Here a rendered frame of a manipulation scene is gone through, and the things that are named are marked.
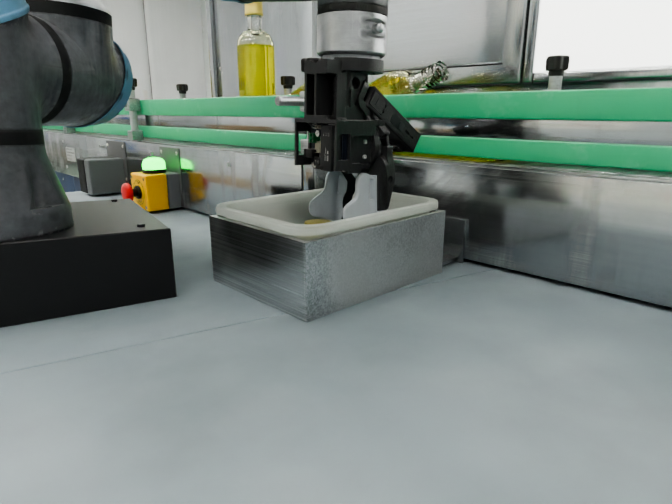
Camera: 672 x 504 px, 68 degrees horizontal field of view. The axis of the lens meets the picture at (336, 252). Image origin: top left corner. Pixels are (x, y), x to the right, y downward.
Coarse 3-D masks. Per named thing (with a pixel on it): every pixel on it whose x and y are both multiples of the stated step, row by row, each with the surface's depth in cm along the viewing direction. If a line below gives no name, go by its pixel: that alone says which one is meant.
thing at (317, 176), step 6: (306, 168) 71; (312, 168) 70; (306, 174) 71; (312, 174) 70; (318, 174) 70; (324, 174) 71; (354, 174) 75; (306, 180) 71; (312, 180) 70; (318, 180) 70; (324, 180) 71; (306, 186) 72; (312, 186) 71; (318, 186) 71
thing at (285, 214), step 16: (304, 192) 65; (320, 192) 67; (224, 208) 55; (240, 208) 59; (256, 208) 60; (272, 208) 62; (288, 208) 64; (304, 208) 66; (400, 208) 54; (416, 208) 56; (432, 208) 58; (256, 224) 50; (272, 224) 48; (288, 224) 47; (304, 224) 47; (320, 224) 47; (336, 224) 48; (352, 224) 49; (368, 224) 51; (304, 240) 47
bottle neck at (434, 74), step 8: (432, 64) 70; (440, 64) 70; (424, 72) 71; (432, 72) 70; (440, 72) 71; (448, 72) 71; (416, 80) 72; (424, 80) 71; (432, 80) 70; (440, 80) 70; (416, 88) 72; (424, 88) 72
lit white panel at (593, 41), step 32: (544, 0) 70; (576, 0) 67; (608, 0) 64; (640, 0) 62; (544, 32) 71; (576, 32) 68; (608, 32) 65; (640, 32) 63; (544, 64) 72; (576, 64) 69; (608, 64) 66; (640, 64) 63
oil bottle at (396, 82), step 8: (392, 72) 73; (400, 72) 73; (408, 72) 73; (376, 80) 76; (384, 80) 74; (392, 80) 73; (400, 80) 73; (408, 80) 73; (384, 88) 75; (392, 88) 74; (400, 88) 73; (408, 88) 73
